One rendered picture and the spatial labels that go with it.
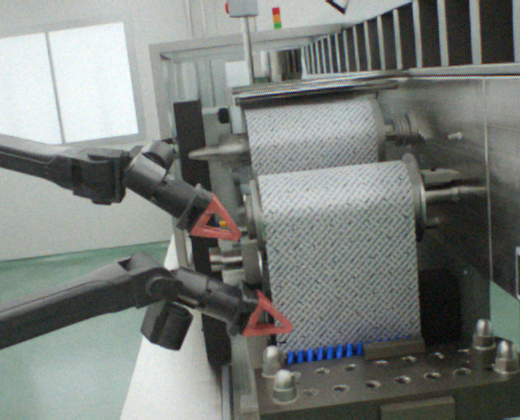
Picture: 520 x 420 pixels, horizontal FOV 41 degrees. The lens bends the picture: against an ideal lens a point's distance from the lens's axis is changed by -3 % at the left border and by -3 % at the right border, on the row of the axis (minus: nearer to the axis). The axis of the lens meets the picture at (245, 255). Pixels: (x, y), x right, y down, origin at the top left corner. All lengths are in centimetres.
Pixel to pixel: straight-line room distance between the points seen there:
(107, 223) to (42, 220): 62
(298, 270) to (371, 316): 14
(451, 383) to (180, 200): 49
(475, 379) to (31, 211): 618
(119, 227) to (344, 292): 577
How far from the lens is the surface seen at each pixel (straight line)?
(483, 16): 108
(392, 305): 117
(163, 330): 112
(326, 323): 115
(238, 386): 139
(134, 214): 680
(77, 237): 693
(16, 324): 102
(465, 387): 103
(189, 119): 141
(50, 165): 119
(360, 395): 101
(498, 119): 101
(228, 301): 110
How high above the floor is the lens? 147
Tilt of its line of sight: 14 degrees down
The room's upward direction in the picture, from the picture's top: 7 degrees counter-clockwise
